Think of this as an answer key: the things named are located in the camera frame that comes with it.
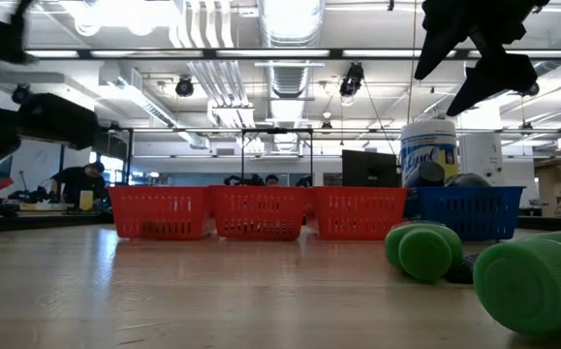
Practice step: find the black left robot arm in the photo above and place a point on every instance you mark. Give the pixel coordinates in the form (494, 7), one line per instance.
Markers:
(57, 121)

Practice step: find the dark blue DSC tube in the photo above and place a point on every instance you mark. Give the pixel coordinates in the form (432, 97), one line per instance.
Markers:
(461, 274)

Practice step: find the person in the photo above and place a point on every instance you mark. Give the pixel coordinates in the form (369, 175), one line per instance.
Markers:
(79, 181)
(271, 180)

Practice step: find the pale yellow container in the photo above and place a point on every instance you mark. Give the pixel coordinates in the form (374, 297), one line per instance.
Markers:
(86, 199)

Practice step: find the black background workstation frame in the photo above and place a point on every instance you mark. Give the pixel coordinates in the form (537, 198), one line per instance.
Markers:
(129, 155)
(277, 130)

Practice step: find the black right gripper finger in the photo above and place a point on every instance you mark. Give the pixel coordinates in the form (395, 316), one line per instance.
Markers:
(498, 75)
(437, 41)

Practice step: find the black background robot arm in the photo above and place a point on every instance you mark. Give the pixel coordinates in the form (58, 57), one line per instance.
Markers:
(241, 181)
(304, 181)

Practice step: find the Lysol wipes canister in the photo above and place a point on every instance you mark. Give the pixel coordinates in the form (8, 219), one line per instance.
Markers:
(427, 145)

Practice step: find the red plastic basket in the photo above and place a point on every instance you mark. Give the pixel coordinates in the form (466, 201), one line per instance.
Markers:
(357, 211)
(159, 208)
(260, 208)

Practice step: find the green Pert shampoo bottle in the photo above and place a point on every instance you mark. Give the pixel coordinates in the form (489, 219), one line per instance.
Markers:
(532, 286)
(425, 254)

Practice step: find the blue plastic basket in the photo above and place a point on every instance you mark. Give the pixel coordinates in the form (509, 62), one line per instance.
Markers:
(474, 211)

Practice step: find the white cylindrical tank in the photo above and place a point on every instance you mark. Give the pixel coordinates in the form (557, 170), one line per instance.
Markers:
(481, 155)

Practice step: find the black computer monitor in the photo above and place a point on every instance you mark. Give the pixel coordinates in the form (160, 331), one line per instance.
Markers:
(369, 169)

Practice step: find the black ceiling track light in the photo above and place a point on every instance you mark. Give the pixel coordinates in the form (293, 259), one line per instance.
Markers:
(352, 80)
(184, 86)

